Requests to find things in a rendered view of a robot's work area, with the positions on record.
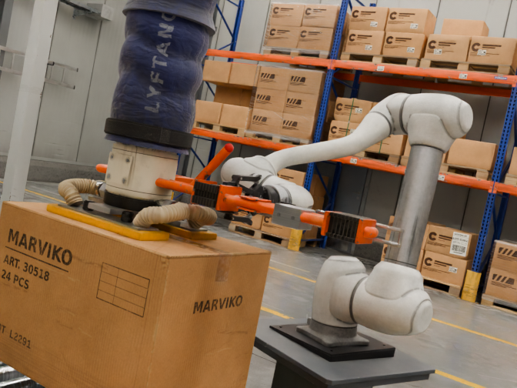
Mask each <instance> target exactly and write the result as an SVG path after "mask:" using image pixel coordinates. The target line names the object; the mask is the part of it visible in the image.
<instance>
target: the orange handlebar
mask: <svg viewBox="0 0 517 388"><path fill-rule="evenodd" d="M107 166H108V165H105V164H98V165H97V166H96V170H97V171H98V172H102V173H105V174H106V171H107ZM193 180H194V179H193V178H189V177H185V176H179V175H175V180H172V179H170V180H167V179H161V178H158V179H156V181H155V184H156V185H157V186H158V187H162V188H165V189H170V190H174V191H177V192H183V193H187V194H190V195H191V194H192V190H193V186H190V185H189V184H190V183H191V182H192V181H193ZM222 201H223V202H224V203H227V204H230V205H234V206H239V207H237V209H243V210H246V211H249V212H256V213H258V214H260V213H268V214H271V215H272V214H273V211H274V206H275V203H271V202H272V201H270V200H267V199H263V198H257V197H253V196H239V195H235V196H233V195H229V194H224V196H223V198H222ZM300 219H301V222H304V223H308V224H311V225H315V226H321V227H322V224H323V219H324V215H320V214H317V213H312V214H311V213H307V212H303V213H302V214H301V216H300ZM378 234H379V231H378V230H377V229H376V228H375V227H365V228H364V231H363V236H364V237H365V238H371V239H373V238H375V237H377V236H378Z"/></svg>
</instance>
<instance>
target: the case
mask: <svg viewBox="0 0 517 388"><path fill-rule="evenodd" d="M48 204H57V203H42V202H14V201H3V202H2V209H1V214H0V361H2V362H3V363H5V364H6V365H8V366H10V367H11V368H13V369H14V370H17V371H19V372H20V373H22V374H23V375H25V376H27V377H28V378H30V379H31V380H34V381H35V382H36V383H39V384H40V385H42V386H43V387H45V388H245V386H246V382H247V378H248V371H249V366H250V362H251V358H252V351H253V346H254V342H255V334H256V330H257V326H258V321H259V314H260V310H261V306H262V298H263V294H264V290H265V282H266V278H267V274H268V270H269V263H270V258H271V254H272V252H270V251H268V250H265V249H260V248H257V247H254V246H250V245H246V244H244V243H241V242H236V241H233V240H230V239H226V238H222V237H220V236H217V238H216V240H191V239H187V238H184V237H181V236H177V235H174V234H171V233H168V234H169V238H168V240H161V241H138V240H136V239H132V238H129V237H127V236H122V235H119V234H117V233H114V232H110V231H108V230H105V229H101V228H98V227H95V226H91V225H89V224H86V223H83V222H79V221H77V220H74V219H70V218H67V217H64V216H60V215H58V214H55V213H53V212H48V211H46V209H47V205H48ZM57 205H58V204H57Z"/></svg>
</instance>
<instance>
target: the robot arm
mask: <svg viewBox="0 0 517 388"><path fill-rule="evenodd" d="M472 120H473V114H472V109H471V107H470V105H469V104H468V103H466V102H464V101H462V100H461V99H459V98H457V97H455V96H452V95H446V94H435V93H421V94H414V95H409V94H406V93H396V94H393V95H390V96H388V97H387V98H385V99H383V100H382V101H381V102H380V103H378V104H377V105H376V106H374V107H373V108H372V110H371V111H370V112H369V113H368V114H367V115H366V116H365V118H364V119H363V120H362V122H361V123H360V124H359V126H358V127H357V129H356V130H355V131H354V132H353V133H352V134H350V135H347V136H346V137H343V138H340V139H334V140H330V141H325V142H318V143H313V144H309V145H301V146H297V147H292V148H288V149H283V150H280V151H277V152H274V153H272V154H270V155H268V156H266V157H264V156H254V157H251V158H244V159H243V158H232V159H229V160H228V161H227V162H226V163H225V164H224V165H223V167H222V170H221V178H222V182H223V183H222V185H225V186H237V187H242V194H241V196H253V197H257V198H263V199H267V200H270V201H272V202H271V203H280V202H287V203H291V204H294V205H296V206H300V207H303V208H306V209H312V206H313V203H314V202H313V198H312V195H311V194H310V193H309V191H307V190H306V189H305V188H303V187H301V186H297V185H296V184H295V183H293V182H289V181H286V180H284V179H281V178H279V177H278V176H277V172H278V171H279V170H281V169H283V168H285V167H287V166H293V165H298V164H303V163H309V162H319V161H325V160H330V159H339V158H343V157H347V156H352V155H354V154H357V153H359V152H361V151H363V150H365V149H367V148H368V147H370V146H373V145H374V144H376V143H377V142H380V141H382V140H384V139H386V138H387V137H389V136H390V135H391V134H393V135H408V136H409V145H410V146H411V150H410V154H409V160H408V163H407V166H406V170H405V176H404V179H403V183H402V189H401V192H400V196H399V201H398V205H397V209H396V212H395V218H394V221H393V224H392V226H393V227H396V228H400V229H404V230H405V231H404V233H403V236H402V243H401V244H402V246H401V248H399V247H396V246H390V245H388V247H387V250H386V254H385V259H384V262H383V261H381V262H380V263H378V264H377V265H376V266H375V267H374V269H373V270H372V272H371V274H370V275H367V274H365V271H366V269H365V267H364V265H363V264H362V262H361V261H359V260H358V259H357V258H355V257H351V256H330V257H329V258H328V259H327V260H326V261H325V262H324V264H323V265H322V268H321V269H320V271H319V274H318V277H317V280H316V283H315V290H314V295H313V301H312V317H309V318H308V319H307V324H308V326H297V327H296V331H297V332H299V333H302V334H304V335H306V336H308V337H310V338H312V339H314V340H315V341H317V342H319V343H321V344H322V345H323V346H326V347H335V346H368V345H369V341H368V340H367V339H365V338H363V337H361V336H359V335H358V334H357V325H358V324H359V325H362V326H364V327H366V328H369V329H372V330H374V331H376V332H380V333H384V334H387V335H391V336H413V335H416V334H419V333H422V332H424V331H425V330H426V329H427V328H428V326H429V324H430V322H431V320H432V314H433V308H432V301H431V299H430V297H429V295H428V293H427V292H425V291H424V288H423V278H422V275H421V273H420V272H419V270H417V269H416V268H417V265H418V261H419V255H420V252H421V248H422V242H423V239H424V235H425V229H426V226H427V222H428V218H429V213H430V209H431V205H432V200H433V197H434V194H435V188H436V184H437V181H438V177H439V171H440V168H441V164H442V158H443V154H445V153H447V151H449V149H450V147H451V145H452V144H453V142H454V141H455V140H456V139H459V138H461V137H463V136H464V135H465V134H466V133H467V132H468V131H469V130H470V128H471V126H472ZM217 211H218V212H222V213H225V215H224V219H227V220H231V221H235V222H242V223H244V224H247V225H250V226H251V225H252V221H251V219H252V217H253V216H255V215H257V214H258V213H256V212H249V211H246V212H247V213H248V215H247V216H234V215H233V214H235V213H237V212H233V211H219V210H217ZM241 211H245V210H243V209H238V212H241Z"/></svg>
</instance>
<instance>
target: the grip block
mask: <svg viewBox="0 0 517 388"><path fill-rule="evenodd" d="M211 184H216V185H217V182H214V181H208V180H201V179H195V181H194V186H193V190H192V197H191V202H190V203H191V204H199V205H203V206H208V207H212V208H215V210H219V211H233V212H238V209H237V207H238V206H234V205H230V204H227V203H224V202H223V201H222V198H223V196H224V194H229V195H233V196H235V195H239V196H240V195H241V194H242V187H237V186H225V185H222V184H218V185H220V187H219V189H218V186H215V185H211ZM215 205H216V207H215Z"/></svg>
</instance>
